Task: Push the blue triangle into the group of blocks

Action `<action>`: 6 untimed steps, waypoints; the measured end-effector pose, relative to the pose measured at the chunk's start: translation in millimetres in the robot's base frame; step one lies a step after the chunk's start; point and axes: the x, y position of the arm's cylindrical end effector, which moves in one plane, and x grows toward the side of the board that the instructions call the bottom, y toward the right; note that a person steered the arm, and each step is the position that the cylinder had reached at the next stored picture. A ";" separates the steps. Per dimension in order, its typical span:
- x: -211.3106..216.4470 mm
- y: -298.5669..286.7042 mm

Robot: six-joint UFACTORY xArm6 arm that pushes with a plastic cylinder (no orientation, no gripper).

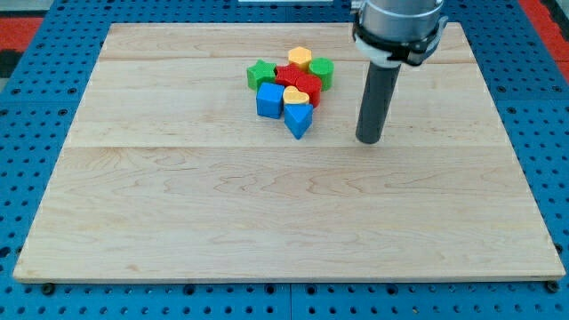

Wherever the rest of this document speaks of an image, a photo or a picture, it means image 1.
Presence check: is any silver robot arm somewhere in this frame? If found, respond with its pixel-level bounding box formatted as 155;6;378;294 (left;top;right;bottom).
350;0;448;68

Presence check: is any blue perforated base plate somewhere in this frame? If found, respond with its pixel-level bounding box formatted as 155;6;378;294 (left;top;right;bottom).
1;0;568;319

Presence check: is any wooden board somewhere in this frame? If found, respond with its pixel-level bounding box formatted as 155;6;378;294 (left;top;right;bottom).
13;23;565;284

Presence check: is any red round block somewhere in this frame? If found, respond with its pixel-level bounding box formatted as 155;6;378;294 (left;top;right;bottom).
295;74;322;108

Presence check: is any yellow hexagon block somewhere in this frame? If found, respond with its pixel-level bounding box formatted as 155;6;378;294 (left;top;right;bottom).
288;46;312;71

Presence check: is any green cylinder block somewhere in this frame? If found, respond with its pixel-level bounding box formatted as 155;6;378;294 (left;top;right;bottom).
309;57;334;92

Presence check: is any red star block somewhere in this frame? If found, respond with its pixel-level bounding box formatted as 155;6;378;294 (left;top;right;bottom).
275;64;304;87

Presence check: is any green star block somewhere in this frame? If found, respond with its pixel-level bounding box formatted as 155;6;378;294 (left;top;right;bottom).
246;60;276;91

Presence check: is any yellow heart block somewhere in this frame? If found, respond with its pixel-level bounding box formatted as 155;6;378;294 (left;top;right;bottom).
283;85;309;105

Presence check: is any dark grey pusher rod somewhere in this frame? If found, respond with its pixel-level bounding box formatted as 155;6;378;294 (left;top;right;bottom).
356;63;400;144

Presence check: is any blue cube block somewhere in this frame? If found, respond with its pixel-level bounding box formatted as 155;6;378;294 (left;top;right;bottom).
256;83;285;119

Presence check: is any blue triangle block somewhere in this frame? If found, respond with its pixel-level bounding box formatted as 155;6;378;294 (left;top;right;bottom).
284;104;314;140

